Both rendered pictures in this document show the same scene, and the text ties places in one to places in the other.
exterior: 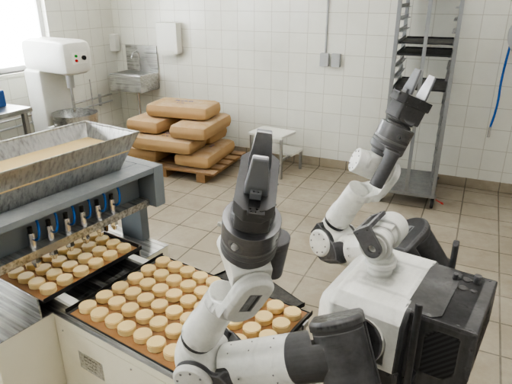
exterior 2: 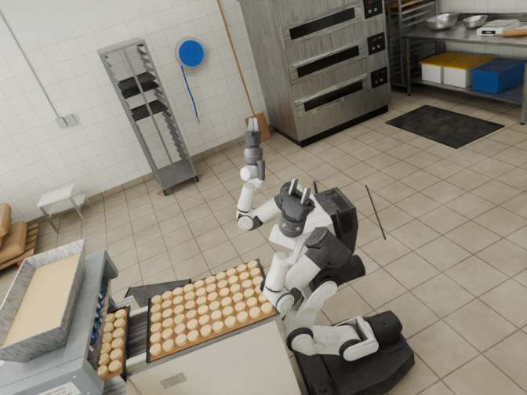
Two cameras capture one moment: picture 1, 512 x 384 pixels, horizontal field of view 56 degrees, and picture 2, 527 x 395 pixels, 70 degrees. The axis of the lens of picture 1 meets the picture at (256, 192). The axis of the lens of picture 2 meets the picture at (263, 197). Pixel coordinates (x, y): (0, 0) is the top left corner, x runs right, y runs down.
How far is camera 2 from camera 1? 0.86 m
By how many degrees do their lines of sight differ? 36
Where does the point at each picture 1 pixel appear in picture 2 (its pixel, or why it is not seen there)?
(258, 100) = (21, 178)
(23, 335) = not seen: outside the picture
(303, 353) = (319, 255)
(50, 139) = (20, 285)
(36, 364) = not seen: outside the picture
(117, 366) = (195, 361)
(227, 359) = (291, 283)
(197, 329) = (280, 279)
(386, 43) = (102, 92)
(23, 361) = not seen: outside the picture
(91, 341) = (169, 366)
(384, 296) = (317, 217)
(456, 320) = (344, 207)
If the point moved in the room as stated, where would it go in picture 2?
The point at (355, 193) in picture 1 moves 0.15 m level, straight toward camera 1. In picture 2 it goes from (251, 189) to (268, 198)
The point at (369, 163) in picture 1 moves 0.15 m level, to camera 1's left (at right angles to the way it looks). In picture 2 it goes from (253, 171) to (232, 187)
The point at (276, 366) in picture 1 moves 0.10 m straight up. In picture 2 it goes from (313, 268) to (308, 248)
